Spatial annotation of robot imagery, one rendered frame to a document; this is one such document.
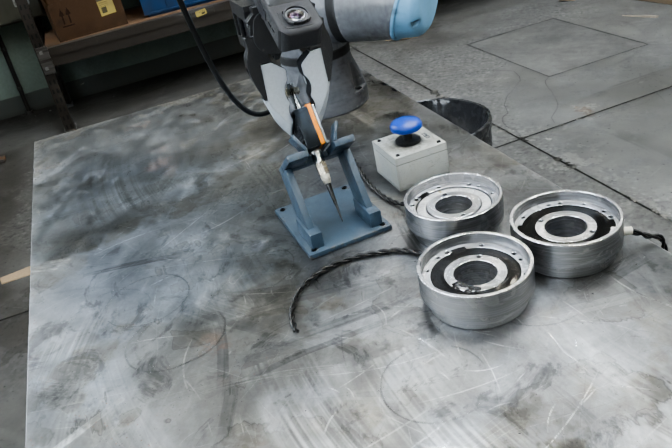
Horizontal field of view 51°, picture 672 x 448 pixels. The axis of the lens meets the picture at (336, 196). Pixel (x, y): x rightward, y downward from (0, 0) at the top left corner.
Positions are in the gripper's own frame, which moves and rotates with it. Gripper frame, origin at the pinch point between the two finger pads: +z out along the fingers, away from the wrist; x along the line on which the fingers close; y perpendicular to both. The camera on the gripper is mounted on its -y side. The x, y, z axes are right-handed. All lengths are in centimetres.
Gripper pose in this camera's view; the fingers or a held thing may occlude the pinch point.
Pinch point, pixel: (304, 121)
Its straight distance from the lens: 81.1
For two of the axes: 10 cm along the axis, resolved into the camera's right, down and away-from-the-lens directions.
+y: -3.7, -3.8, 8.5
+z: 1.8, 8.7, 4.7
